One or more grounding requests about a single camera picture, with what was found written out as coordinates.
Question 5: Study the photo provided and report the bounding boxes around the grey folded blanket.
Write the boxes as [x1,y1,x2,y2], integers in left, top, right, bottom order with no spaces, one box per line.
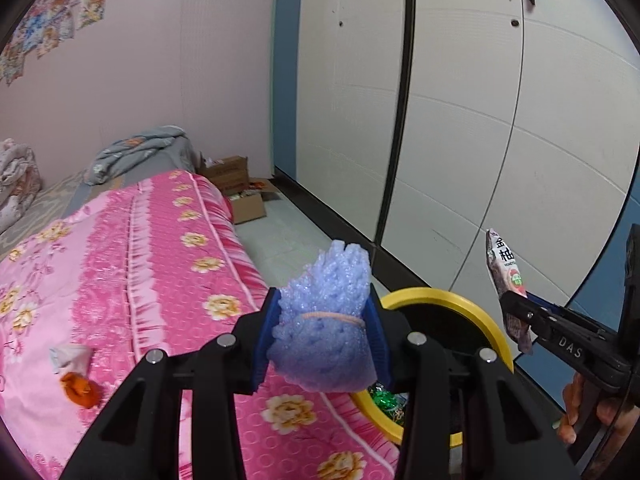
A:
[84,125,198,186]

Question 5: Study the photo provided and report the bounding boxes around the grapefruit drink packet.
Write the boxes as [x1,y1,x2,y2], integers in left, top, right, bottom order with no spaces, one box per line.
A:
[485,229,533,354]

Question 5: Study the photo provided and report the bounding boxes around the pink floral bedspread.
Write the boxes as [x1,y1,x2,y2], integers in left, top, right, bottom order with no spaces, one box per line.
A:
[1,170,398,479]

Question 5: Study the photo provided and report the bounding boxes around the right hand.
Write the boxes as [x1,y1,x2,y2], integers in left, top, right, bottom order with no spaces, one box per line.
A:
[557,372,640,447]

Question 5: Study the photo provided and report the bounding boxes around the wall poster collage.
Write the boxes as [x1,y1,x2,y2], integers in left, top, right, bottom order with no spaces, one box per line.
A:
[1,0,106,87]

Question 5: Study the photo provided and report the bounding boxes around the orange peel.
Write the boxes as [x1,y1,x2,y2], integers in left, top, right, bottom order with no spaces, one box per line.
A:
[60,372,102,410]

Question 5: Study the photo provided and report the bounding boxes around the grey patterned bed sheet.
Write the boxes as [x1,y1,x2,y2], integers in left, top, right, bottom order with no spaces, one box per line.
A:
[0,172,91,259]

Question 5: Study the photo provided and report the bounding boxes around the purple bubble wrap bundle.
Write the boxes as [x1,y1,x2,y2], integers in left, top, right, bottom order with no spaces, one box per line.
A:
[267,240,376,393]

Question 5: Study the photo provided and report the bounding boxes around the yellow rimmed black trash bin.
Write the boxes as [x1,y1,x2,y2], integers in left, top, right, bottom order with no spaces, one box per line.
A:
[349,287,514,445]

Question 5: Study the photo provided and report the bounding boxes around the folded floral quilt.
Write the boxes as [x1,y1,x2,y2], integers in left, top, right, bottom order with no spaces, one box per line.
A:
[0,138,42,233]

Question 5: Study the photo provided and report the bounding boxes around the green candy wrapper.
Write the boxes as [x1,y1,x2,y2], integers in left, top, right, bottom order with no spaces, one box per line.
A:
[368,382,408,426]

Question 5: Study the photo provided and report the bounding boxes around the white wardrobe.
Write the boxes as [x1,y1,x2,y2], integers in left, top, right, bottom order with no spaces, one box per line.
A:
[272,0,639,327]

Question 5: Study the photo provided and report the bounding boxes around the cardboard box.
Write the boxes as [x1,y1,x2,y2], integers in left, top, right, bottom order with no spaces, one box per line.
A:
[198,155,278,224]

